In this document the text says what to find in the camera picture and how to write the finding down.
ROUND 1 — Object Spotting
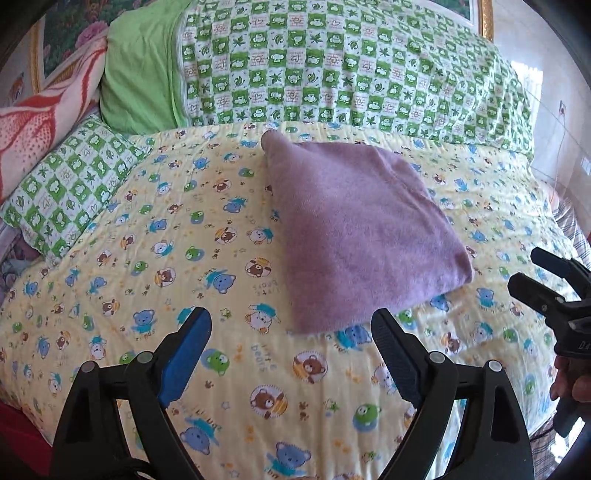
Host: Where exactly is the purple knit sweater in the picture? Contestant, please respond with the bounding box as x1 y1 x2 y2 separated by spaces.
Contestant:
262 130 473 335

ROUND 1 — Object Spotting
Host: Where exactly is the person's right hand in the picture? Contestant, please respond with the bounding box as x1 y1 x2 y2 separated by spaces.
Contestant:
549 356 591 410

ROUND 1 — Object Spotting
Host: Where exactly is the small green checkered pillow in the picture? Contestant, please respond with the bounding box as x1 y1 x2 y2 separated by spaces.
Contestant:
1 114 146 265

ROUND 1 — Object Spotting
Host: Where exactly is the green checkered folded quilt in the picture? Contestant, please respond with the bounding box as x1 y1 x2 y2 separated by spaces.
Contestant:
98 0 537 160

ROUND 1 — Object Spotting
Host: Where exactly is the red floral blanket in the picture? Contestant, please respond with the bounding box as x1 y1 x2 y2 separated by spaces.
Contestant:
1 36 107 200

